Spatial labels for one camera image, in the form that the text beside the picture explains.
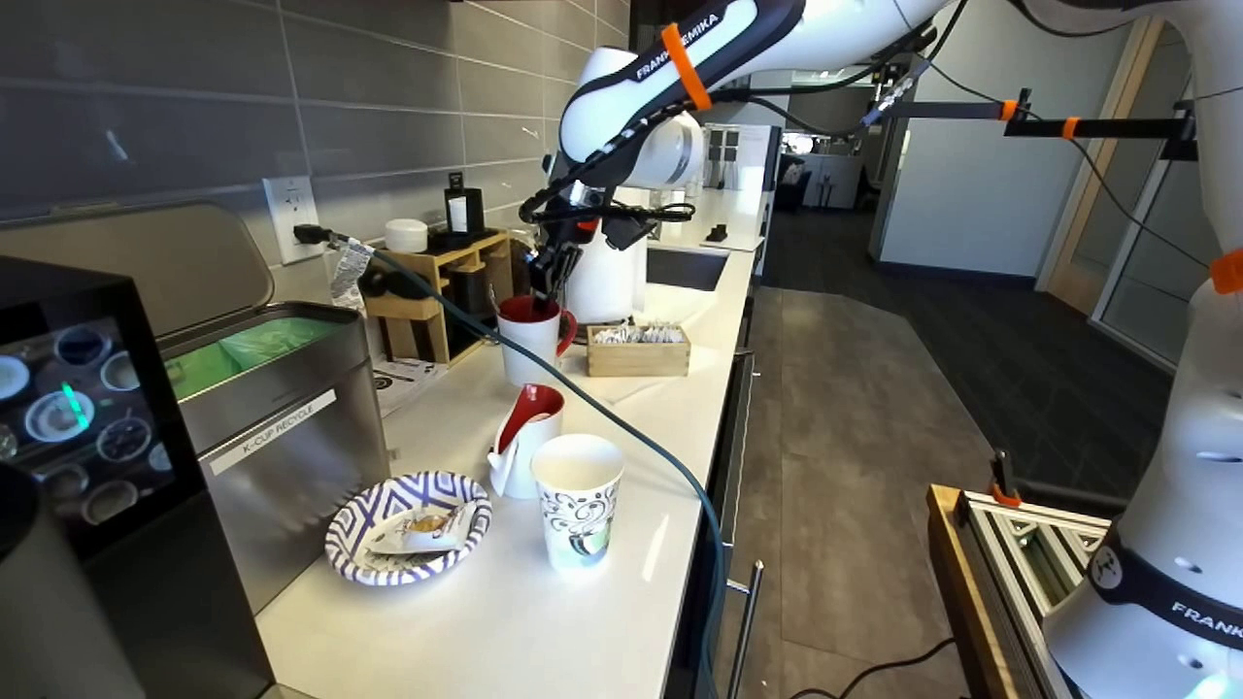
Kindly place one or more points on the small white jar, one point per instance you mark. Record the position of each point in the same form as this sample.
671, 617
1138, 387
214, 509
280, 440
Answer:
404, 239

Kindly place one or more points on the white wall power outlet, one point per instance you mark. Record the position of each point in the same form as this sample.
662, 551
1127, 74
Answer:
290, 200

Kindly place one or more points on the dark rectangular sink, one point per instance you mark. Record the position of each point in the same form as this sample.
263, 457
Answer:
687, 271

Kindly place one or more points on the blue white patterned plate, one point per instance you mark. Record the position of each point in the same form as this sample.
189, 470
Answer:
354, 551

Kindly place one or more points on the black bottle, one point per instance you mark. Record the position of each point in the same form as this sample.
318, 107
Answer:
463, 207

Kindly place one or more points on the black pole with orange clips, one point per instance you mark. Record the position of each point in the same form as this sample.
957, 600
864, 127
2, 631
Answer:
1100, 127

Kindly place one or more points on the small white mug red interior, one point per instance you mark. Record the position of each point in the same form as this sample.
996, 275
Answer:
525, 448

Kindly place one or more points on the printed paper leaflet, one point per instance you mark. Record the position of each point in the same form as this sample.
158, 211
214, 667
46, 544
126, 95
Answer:
404, 373

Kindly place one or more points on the black coffee machine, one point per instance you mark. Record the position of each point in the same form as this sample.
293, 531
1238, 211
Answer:
119, 544

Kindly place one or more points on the brown white packet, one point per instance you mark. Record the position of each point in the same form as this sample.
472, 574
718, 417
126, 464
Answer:
420, 531

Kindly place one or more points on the dark base cabinet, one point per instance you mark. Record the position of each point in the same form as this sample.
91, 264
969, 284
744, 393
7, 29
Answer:
724, 517

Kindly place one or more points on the wooden countertop organizer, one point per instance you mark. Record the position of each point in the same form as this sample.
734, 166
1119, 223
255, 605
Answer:
448, 279

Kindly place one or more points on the wooden box of sugar packets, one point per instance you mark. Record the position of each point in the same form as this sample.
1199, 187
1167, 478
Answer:
640, 352

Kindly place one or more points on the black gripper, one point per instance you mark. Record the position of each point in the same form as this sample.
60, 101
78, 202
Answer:
574, 218

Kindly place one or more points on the aluminium frame with wooden side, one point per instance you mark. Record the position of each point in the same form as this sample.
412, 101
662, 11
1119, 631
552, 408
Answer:
1010, 567

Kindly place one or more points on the patterned white paper cup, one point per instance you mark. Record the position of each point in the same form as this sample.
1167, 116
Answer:
580, 509

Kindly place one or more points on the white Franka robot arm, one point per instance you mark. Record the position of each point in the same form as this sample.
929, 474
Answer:
763, 31

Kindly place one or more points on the large white mug red interior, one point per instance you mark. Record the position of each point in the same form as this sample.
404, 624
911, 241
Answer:
530, 345

